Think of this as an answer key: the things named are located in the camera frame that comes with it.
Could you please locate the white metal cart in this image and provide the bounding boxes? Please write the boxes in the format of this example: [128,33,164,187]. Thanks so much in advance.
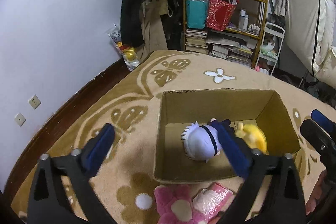
[256,22,285,76]

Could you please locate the open cardboard box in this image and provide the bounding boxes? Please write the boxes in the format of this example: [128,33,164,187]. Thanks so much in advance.
[153,89,299,184]

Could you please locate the upper wall socket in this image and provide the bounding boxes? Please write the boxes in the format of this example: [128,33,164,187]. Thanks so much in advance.
[28,95,41,110]

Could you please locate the wooden bookshelf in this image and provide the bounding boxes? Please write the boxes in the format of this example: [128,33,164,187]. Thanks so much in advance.
[180,0,270,69]

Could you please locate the beige hanging trousers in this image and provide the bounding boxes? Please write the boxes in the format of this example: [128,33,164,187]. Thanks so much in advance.
[137,0,168,61]

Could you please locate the beige patterned carpet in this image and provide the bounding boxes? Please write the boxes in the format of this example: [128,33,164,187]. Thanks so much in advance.
[12,51,335,223]

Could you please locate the pink wrapped plush packet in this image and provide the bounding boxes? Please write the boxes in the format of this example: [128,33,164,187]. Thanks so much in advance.
[193,182,234,221]

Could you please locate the yellow plush toy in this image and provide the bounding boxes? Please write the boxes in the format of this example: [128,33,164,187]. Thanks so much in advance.
[235,122,268,155]

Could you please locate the pink strawberry bear plush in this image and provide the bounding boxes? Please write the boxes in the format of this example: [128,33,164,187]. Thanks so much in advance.
[154,184,207,224]

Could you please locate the teal gift bag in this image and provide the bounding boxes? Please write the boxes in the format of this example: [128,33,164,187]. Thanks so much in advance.
[186,0,209,30]

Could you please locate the white-haired plush doll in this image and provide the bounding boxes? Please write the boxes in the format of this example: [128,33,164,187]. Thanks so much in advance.
[181,118,231,162]

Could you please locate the wall socket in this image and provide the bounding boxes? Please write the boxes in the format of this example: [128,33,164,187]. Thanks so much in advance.
[28,95,41,110]
[14,113,26,127]

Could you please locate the plastic bag with toys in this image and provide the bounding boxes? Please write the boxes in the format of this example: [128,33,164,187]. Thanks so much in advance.
[107,24,140,72]

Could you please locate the red gift bag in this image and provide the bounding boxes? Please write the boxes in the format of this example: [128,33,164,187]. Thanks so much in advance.
[206,0,237,31]

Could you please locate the cream duvet on rack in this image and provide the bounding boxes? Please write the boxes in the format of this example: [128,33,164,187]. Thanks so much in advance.
[282,0,335,86]

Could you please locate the stack of books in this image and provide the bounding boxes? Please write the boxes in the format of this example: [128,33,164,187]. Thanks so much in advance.
[185,29,208,55]

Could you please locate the person's right hand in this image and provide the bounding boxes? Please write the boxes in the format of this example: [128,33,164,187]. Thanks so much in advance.
[305,170,327,215]

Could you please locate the lower wall socket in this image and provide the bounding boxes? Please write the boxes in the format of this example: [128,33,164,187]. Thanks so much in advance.
[14,113,26,127]

